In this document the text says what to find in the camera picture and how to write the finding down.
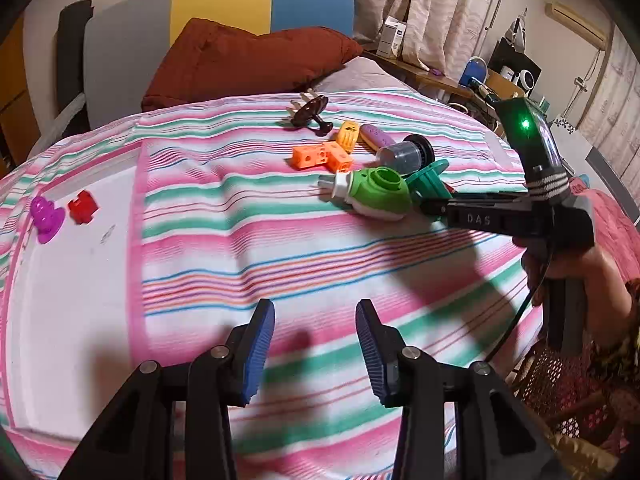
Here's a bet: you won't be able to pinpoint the dark red cushion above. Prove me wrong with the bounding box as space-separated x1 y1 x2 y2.
141 18 363 112

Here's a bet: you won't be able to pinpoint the orange cube blocks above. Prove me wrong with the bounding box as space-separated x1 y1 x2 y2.
291 141 352 172

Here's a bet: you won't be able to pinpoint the white pink-edged tray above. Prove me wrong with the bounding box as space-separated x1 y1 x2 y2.
2 143 146 450

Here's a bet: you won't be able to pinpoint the yellow orange oval toy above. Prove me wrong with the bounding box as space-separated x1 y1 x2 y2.
334 120 360 154

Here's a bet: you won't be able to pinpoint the wooden side table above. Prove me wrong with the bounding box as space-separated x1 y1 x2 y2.
363 51 498 119

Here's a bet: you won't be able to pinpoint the purple oval toy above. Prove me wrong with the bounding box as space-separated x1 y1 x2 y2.
359 124 396 153

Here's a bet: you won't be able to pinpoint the magenta perforated cup toy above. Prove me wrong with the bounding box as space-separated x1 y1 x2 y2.
29 196 65 244

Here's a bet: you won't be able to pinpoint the wall air conditioner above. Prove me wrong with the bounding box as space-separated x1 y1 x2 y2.
544 1 608 51

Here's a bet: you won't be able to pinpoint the small white box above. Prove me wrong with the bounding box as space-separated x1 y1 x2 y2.
376 16 407 58

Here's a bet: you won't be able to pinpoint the wooden wardrobe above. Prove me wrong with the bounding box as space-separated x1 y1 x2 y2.
0 15 40 167

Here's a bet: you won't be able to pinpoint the dark brown flower piece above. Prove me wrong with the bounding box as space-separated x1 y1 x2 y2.
288 89 334 136

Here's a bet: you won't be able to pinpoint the person right hand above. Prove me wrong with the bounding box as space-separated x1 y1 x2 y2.
513 237 637 352

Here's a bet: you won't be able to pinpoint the green white round toy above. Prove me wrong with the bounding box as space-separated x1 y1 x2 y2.
318 167 412 221

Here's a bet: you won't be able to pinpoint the teal cylinder toy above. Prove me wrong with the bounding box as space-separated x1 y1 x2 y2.
405 159 452 205

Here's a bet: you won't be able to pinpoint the red puzzle piece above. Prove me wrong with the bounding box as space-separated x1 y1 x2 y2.
67 190 99 224

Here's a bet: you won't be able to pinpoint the black cable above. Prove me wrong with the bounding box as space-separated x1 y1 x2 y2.
482 253 554 366

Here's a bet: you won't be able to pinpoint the blue container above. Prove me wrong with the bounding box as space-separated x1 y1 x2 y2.
459 56 488 88

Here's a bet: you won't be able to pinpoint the grey cylinder black base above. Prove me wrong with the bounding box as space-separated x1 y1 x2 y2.
376 134 435 176

